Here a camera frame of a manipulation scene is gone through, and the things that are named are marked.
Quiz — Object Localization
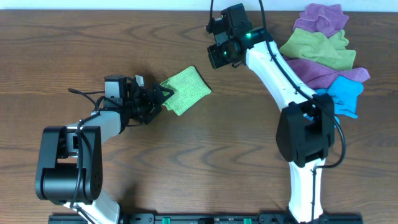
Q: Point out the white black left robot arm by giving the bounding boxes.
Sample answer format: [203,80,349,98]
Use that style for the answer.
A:
[35,83,174,223]

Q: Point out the upper purple crumpled cloth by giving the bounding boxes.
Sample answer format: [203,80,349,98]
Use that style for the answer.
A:
[293,3,349,38]

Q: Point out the olive green crumpled cloth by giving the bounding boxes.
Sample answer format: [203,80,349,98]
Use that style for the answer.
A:
[279,28,356,70]

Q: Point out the green plastic clip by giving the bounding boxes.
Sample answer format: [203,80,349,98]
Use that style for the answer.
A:
[243,218,252,224]
[162,217,171,224]

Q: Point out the purple microfiber cloth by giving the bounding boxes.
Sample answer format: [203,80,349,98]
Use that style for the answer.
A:
[284,56,370,90]

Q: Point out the black aluminium mounting rail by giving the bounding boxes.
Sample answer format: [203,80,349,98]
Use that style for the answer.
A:
[48,212,364,224]

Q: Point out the blue microfiber cloth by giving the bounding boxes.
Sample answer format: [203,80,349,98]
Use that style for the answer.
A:
[306,75,364,124]

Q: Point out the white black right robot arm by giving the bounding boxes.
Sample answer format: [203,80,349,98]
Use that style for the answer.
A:
[208,28,339,223]

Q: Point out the light green microfiber cloth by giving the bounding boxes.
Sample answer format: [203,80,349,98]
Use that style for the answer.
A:
[160,66,211,116]

